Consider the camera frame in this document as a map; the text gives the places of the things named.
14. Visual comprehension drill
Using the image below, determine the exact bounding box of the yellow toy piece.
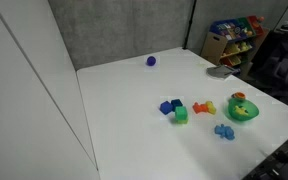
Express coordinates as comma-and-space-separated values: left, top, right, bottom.
205, 100, 217, 116

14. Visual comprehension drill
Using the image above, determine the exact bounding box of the orange toy piece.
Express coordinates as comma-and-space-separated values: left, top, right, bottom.
192, 101, 209, 115

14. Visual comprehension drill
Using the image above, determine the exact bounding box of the black equipment frame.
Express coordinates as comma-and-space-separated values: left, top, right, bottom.
242, 128, 288, 180

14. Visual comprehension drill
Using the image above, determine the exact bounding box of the yellow toy in bowl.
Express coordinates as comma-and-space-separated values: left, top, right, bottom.
234, 105, 250, 118

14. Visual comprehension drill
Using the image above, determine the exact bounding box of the toy shelf with coloured bins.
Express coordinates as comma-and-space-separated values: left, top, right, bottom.
200, 15, 271, 69

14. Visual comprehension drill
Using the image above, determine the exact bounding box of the purple ball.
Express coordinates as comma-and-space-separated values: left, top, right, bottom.
146, 55, 157, 67

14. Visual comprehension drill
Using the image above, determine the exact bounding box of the green cube block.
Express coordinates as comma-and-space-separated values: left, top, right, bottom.
174, 106, 189, 125

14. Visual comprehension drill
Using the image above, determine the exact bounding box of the grey flat object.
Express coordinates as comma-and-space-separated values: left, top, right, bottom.
206, 64, 239, 81

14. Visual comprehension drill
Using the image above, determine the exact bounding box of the light blue toy figure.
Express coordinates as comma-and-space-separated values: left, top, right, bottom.
214, 123, 236, 141

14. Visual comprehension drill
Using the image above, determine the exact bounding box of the green translucent bowl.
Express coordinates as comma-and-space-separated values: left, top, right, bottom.
227, 98, 260, 123

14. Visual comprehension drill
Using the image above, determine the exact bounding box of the black vertical pole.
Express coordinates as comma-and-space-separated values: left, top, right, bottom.
182, 0, 198, 51

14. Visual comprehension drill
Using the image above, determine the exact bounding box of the dark blue cube block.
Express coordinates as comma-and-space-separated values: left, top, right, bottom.
170, 98, 184, 112

